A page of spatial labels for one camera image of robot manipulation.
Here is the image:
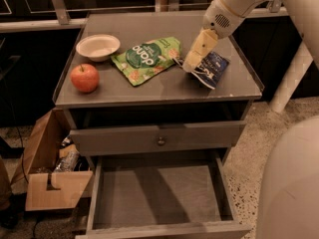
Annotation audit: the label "white paper bowl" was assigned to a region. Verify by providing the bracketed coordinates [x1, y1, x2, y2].
[76, 34, 121, 62]

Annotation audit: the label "wrapped items in box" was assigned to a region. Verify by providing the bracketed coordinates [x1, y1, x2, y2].
[54, 135, 88, 172]

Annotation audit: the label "grey drawer cabinet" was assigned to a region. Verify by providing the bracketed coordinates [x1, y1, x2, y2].
[53, 10, 265, 166]

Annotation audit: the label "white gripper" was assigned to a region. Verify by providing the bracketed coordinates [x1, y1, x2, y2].
[182, 0, 248, 73]

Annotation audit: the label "open grey middle drawer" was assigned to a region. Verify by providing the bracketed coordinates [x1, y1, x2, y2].
[76, 150, 251, 239]

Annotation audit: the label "grey top drawer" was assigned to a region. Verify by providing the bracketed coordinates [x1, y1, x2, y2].
[70, 120, 245, 156]

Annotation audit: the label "red apple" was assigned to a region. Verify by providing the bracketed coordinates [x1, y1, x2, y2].
[70, 64, 100, 93]

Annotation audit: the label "white diagonal pole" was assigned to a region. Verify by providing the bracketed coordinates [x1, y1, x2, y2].
[269, 42, 313, 114]

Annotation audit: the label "round metal drawer knob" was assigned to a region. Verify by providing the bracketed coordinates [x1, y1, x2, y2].
[158, 136, 165, 146]

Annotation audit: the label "brown cardboard box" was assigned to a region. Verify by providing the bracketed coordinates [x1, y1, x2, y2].
[11, 109, 94, 211]

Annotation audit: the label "metal railing frame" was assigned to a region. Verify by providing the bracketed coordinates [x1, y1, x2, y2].
[0, 0, 290, 34]

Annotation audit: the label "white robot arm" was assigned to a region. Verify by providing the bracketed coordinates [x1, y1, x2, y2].
[182, 0, 319, 239]

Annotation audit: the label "blue chip bag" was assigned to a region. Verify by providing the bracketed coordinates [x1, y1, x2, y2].
[190, 51, 230, 90]

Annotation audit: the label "green chip bag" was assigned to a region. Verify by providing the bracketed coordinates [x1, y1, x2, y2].
[111, 37, 181, 87]

